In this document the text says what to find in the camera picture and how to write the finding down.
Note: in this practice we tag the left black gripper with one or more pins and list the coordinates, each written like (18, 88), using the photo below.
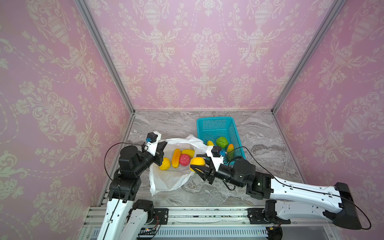
(159, 153)

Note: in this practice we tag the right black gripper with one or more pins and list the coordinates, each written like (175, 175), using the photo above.
(210, 173)

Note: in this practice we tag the yellow orange bell pepper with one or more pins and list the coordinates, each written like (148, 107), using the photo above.
(198, 161)

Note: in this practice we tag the round yellow citrus fruit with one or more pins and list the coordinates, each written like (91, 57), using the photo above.
(166, 164)

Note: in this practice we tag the orange green mango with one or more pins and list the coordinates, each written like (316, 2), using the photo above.
(230, 152)

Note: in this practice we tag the green apple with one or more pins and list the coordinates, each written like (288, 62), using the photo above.
(222, 142)

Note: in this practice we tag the white plastic bag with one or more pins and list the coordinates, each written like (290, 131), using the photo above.
(173, 178)

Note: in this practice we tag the teal plastic basket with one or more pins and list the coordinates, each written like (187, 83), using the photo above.
(213, 128)

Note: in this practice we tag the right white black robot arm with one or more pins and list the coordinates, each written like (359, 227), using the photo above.
(285, 200)

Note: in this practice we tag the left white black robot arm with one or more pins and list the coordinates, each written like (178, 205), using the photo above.
(125, 217)

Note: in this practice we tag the pink red fruit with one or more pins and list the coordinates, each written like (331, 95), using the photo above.
(184, 160)

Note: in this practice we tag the yellow banana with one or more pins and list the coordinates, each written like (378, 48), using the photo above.
(176, 158)

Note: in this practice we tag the perforated white vent strip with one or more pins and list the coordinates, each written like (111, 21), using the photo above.
(208, 232)

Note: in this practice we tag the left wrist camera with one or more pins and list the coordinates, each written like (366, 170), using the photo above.
(152, 141)

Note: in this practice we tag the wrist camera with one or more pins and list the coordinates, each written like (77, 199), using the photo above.
(215, 155)
(152, 141)

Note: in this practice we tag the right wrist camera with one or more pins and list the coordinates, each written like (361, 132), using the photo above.
(215, 155)

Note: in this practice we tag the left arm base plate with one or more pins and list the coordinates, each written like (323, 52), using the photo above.
(159, 217)

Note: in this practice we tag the aluminium front rail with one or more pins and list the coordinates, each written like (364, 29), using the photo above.
(217, 216)

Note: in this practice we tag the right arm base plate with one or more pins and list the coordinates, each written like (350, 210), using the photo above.
(257, 216)

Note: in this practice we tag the left corner aluminium post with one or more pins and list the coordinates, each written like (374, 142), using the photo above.
(102, 48)

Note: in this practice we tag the corner aluminium post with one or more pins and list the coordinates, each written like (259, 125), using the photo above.
(102, 48)
(321, 32)

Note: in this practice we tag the right corner aluminium post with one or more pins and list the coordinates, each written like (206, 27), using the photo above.
(321, 32)

